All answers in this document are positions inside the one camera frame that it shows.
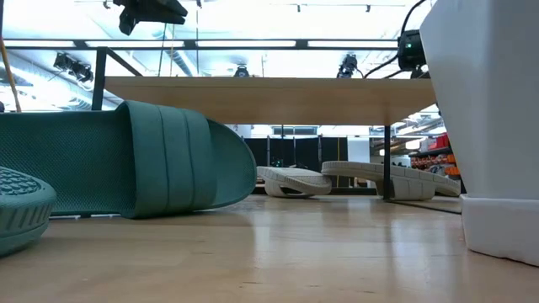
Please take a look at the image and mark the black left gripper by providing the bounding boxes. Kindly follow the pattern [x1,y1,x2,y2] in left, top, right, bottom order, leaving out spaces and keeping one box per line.
[112,0,189,36]

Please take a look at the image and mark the green rubber slide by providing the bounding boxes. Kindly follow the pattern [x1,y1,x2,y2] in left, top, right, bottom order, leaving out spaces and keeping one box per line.
[0,99,259,220]
[0,166,57,258]

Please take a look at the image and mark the grey rubber slide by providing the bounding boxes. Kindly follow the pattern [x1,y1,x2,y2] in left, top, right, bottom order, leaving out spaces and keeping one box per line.
[256,165,333,199]
[321,160,462,202]

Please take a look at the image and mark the wooden shelf black metal legs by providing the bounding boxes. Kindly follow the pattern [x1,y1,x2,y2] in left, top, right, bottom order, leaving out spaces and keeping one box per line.
[91,46,463,215]

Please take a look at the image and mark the black partition panels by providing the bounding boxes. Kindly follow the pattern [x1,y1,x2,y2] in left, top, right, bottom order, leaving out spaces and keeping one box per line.
[243,135,350,189]

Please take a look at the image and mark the red orange storage rack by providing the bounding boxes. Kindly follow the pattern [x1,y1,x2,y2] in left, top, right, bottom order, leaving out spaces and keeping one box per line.
[408,132,462,180]

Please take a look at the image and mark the white plant pot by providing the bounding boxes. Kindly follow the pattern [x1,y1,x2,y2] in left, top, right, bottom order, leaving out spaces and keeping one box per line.
[419,0,539,268]

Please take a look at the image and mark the yellow cable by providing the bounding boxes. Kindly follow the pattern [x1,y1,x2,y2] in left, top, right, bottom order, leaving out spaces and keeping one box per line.
[0,35,23,114]

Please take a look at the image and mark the black aluminium table frame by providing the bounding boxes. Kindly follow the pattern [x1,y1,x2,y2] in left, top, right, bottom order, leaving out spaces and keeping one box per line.
[251,186,464,197]

